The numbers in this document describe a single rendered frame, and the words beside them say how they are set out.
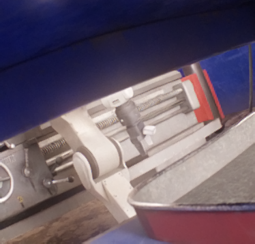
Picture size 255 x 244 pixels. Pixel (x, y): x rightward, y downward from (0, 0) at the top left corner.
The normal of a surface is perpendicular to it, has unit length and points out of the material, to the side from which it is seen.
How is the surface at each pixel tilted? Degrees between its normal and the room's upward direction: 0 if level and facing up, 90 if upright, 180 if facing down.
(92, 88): 90
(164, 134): 90
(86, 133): 64
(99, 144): 50
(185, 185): 90
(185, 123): 90
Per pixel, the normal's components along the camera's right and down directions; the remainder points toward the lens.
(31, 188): 0.51, -0.17
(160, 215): -0.77, 0.35
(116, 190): 0.35, -0.56
